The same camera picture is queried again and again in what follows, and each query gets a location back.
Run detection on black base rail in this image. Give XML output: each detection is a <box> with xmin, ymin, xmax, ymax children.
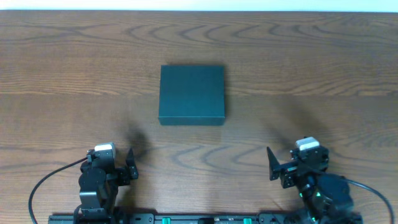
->
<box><xmin>48</xmin><ymin>212</ymin><xmax>363</xmax><ymax>224</ymax></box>

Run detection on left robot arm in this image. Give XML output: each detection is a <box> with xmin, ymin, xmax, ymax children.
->
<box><xmin>73</xmin><ymin>149</ymin><xmax>139</xmax><ymax>223</ymax></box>

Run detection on black gift box with lid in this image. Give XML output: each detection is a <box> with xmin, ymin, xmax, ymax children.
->
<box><xmin>159</xmin><ymin>65</ymin><xmax>226</xmax><ymax>126</ymax></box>

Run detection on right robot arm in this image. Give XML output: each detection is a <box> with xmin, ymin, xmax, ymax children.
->
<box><xmin>267</xmin><ymin>146</ymin><xmax>361</xmax><ymax>223</ymax></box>

